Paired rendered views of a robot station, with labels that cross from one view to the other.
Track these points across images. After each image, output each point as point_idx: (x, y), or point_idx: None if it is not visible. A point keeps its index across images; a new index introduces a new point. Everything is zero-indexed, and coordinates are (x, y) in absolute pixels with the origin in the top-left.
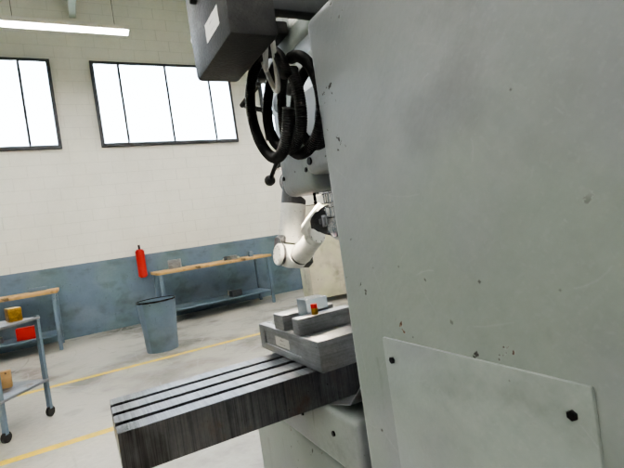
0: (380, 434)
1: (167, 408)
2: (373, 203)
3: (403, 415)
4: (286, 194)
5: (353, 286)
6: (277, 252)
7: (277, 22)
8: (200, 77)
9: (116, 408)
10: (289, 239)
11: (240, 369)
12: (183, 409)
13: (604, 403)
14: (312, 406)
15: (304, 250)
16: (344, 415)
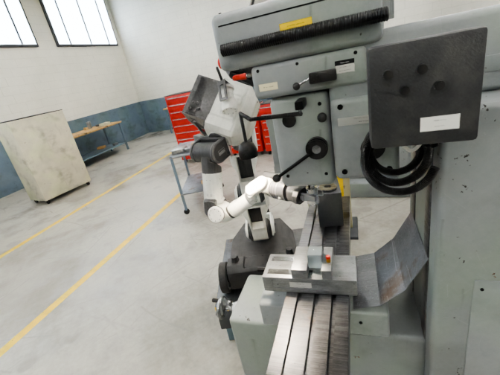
0: (452, 319)
1: (325, 374)
2: (490, 222)
3: (481, 309)
4: (211, 167)
5: (450, 259)
6: (215, 213)
7: (335, 71)
8: (379, 147)
9: None
10: (219, 201)
11: (293, 315)
12: (339, 367)
13: None
14: (350, 315)
15: (244, 208)
16: (372, 312)
